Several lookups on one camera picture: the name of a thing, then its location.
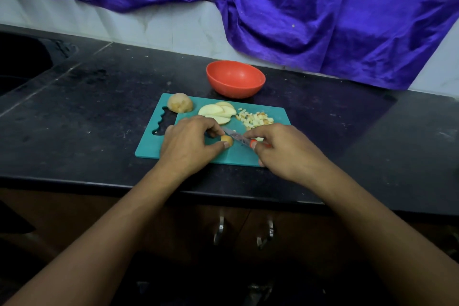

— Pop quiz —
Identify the person's right hand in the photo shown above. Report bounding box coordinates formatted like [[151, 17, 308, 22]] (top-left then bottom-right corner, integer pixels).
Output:
[[244, 124, 339, 187]]

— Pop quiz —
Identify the person's left hand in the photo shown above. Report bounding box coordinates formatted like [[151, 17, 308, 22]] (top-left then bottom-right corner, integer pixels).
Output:
[[156, 116, 228, 181]]

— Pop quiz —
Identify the teal plastic cutting board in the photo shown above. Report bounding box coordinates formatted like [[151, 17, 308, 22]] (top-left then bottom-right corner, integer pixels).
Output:
[[135, 93, 292, 167]]

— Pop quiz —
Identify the brown potato half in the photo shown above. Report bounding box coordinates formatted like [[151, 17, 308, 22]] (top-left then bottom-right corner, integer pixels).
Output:
[[167, 92, 195, 114]]

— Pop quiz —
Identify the red-handled kitchen knife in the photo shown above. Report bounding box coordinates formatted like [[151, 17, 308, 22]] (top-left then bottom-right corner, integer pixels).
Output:
[[225, 129, 265, 151]]

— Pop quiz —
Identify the pile of diced apple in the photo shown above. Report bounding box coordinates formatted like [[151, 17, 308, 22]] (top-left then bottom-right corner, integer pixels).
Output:
[[237, 108, 275, 130]]

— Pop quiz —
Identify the orange bowl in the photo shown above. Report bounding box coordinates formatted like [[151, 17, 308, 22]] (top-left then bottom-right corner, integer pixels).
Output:
[[206, 60, 267, 99]]

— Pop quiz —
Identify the person's left forearm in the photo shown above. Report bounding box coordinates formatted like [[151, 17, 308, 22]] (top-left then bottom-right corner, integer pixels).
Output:
[[3, 166, 180, 306]]

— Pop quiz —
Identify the person's right forearm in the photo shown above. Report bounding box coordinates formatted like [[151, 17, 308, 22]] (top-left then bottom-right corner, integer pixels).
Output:
[[314, 167, 459, 306]]

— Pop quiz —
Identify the purple cloth curtain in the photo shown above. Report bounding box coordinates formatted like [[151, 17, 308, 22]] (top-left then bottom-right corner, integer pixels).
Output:
[[27, 0, 459, 91]]

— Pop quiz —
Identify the dark kitchen sink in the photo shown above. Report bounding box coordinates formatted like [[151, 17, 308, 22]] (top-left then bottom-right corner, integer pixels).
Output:
[[0, 31, 76, 98]]

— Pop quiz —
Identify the metal cabinet handle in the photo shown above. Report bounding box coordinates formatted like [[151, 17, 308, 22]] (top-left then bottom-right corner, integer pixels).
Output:
[[257, 216, 275, 249], [214, 215, 226, 247]]

